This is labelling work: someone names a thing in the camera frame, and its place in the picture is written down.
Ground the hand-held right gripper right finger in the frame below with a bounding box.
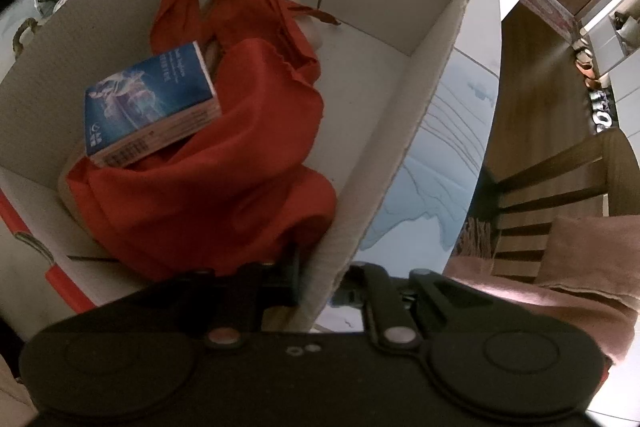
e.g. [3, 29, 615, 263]
[345, 262, 496, 354]

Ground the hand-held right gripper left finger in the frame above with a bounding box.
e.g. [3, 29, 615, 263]
[125, 246, 302, 350]

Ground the red cloth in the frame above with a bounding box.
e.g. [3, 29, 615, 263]
[65, 0, 337, 283]

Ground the blue carton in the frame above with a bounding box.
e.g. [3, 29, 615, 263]
[84, 42, 222, 168]

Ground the white red cardboard box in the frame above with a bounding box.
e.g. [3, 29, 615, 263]
[0, 0, 476, 333]

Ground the pink towel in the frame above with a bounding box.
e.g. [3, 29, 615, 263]
[445, 214, 640, 365]

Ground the wooden chair with towel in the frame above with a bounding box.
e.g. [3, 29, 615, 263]
[480, 127, 635, 283]

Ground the row of shoes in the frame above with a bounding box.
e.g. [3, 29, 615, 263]
[570, 34, 617, 134]

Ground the white lower cabinet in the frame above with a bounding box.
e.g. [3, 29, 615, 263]
[582, 0, 640, 138]

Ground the red patterned door rug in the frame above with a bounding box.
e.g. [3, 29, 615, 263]
[522, 0, 581, 42]

